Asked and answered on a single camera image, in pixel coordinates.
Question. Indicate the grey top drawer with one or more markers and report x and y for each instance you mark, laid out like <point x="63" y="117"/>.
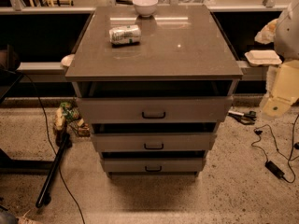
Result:
<point x="154" y="110"/>

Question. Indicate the grey drawer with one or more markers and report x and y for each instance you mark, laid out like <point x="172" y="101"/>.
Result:
<point x="153" y="166"/>
<point x="154" y="110"/>
<point x="153" y="142"/>

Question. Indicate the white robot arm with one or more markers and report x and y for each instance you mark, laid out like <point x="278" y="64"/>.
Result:
<point x="287" y="32"/>

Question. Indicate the grey drawer cabinet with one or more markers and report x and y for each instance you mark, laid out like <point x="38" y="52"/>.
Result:
<point x="181" y="53"/>

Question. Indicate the grey middle drawer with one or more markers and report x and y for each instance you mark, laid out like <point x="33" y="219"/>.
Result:
<point x="153" y="142"/>

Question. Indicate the grey bottom drawer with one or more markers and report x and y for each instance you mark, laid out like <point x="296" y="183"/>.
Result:
<point x="153" y="166"/>

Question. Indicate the crushed silver green can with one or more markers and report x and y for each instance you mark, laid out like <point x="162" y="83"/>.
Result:
<point x="123" y="35"/>

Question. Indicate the green snack bag pile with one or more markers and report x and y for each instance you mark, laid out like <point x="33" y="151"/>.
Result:
<point x="67" y="115"/>

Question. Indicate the black metal stand leg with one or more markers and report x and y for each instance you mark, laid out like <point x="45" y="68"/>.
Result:
<point x="44" y="195"/>

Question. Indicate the white plate behind cabinet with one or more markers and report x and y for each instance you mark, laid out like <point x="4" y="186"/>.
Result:
<point x="67" y="60"/>

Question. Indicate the white bowl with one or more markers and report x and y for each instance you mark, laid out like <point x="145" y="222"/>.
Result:
<point x="145" y="8"/>

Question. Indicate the black scissors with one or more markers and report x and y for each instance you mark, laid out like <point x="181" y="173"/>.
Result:
<point x="243" y="118"/>

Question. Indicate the white foam takeout container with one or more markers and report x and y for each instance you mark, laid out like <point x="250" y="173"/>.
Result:
<point x="262" y="57"/>

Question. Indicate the crumpled paper bag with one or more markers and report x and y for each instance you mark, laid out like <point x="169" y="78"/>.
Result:
<point x="267" y="34"/>

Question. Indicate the black power adapter with cable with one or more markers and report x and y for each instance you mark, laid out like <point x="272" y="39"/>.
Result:
<point x="269" y="165"/>

